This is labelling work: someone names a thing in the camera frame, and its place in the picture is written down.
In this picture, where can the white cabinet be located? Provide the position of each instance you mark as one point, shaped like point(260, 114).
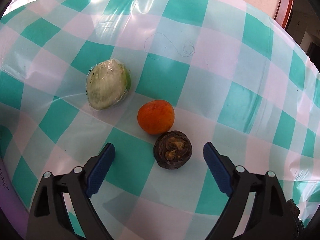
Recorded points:
point(306, 27)

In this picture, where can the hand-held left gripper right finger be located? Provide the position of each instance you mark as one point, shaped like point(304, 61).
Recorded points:
point(217, 170)

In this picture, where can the teal white checkered tablecloth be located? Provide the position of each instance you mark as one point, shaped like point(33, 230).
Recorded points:
point(175, 67)

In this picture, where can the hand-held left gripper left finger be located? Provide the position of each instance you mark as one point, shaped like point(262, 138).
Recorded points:
point(100, 170)

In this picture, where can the brown wooden door frame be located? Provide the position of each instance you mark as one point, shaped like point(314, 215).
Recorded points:
point(285, 5)

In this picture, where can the orange tangerine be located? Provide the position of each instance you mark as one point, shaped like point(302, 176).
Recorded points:
point(155, 116)

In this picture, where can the dark brown mangosteen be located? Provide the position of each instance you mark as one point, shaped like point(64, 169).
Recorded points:
point(173, 150)

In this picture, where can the wrapped green melon slice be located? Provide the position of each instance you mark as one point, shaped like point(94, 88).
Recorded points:
point(106, 85)

